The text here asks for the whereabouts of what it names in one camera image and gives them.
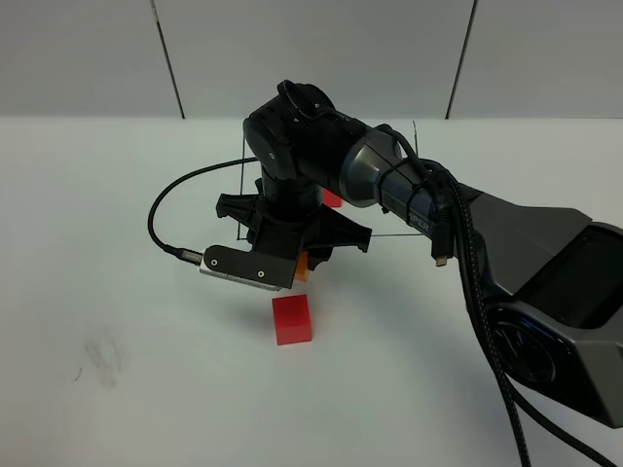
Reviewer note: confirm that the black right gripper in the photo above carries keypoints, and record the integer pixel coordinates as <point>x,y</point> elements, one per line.
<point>317,233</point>

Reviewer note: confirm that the orange block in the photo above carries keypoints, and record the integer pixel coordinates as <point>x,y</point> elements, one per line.
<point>302,272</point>

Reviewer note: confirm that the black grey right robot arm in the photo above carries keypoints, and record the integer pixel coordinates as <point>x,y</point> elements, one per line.
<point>542,285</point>

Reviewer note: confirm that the red template block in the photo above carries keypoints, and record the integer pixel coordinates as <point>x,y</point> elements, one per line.
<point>331,200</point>

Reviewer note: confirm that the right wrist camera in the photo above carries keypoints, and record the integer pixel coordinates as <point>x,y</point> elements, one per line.
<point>248,268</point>

